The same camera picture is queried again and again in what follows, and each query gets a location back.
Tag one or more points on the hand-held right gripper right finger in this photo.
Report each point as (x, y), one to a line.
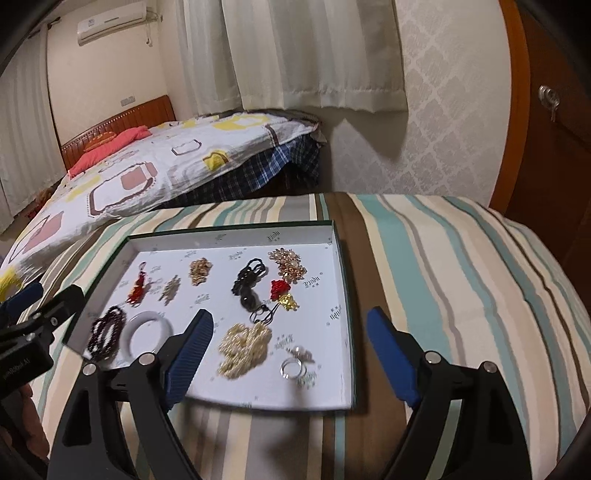
(392, 355)

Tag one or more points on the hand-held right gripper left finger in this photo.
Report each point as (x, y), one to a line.
(191, 350)

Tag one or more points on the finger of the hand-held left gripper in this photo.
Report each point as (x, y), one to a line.
(18, 300)
(60, 307)

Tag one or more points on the white jade bangle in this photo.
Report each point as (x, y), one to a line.
(147, 315)

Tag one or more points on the small gold brooch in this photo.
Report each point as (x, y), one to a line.
(200, 271)
(170, 288)

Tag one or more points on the red knot charm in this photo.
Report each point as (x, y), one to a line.
(137, 290)

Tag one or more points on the white printed box lid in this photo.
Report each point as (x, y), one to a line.
(314, 332)

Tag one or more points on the pearl brooch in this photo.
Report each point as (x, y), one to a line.
(302, 354)

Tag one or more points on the silver rings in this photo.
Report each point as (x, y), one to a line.
(282, 369)

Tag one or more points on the red and yellow charm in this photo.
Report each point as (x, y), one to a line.
(280, 289)

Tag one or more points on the person's left hand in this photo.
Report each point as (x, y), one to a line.
(34, 415)

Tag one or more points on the striped blanket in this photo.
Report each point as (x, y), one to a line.
(438, 277)

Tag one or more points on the striped white curtain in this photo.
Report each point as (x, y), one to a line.
(23, 138)

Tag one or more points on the red cloth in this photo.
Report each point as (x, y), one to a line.
(106, 147)

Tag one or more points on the orange embroidered cushion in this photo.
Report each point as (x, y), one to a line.
(99, 141)

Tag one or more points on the blue plaid cloth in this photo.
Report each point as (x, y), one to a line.
(286, 161)

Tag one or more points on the wooden headboard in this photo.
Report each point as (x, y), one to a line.
(147, 110)

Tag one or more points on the grey folded cloth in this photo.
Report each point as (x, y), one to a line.
(302, 122)

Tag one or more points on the white air conditioner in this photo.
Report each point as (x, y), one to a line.
(111, 23)

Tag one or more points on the sheer cream curtain panel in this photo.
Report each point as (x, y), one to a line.
(207, 55)

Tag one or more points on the metal cabinet key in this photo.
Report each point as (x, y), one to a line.
(548, 99)

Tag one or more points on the cream curtain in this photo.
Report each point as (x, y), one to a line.
(323, 46)

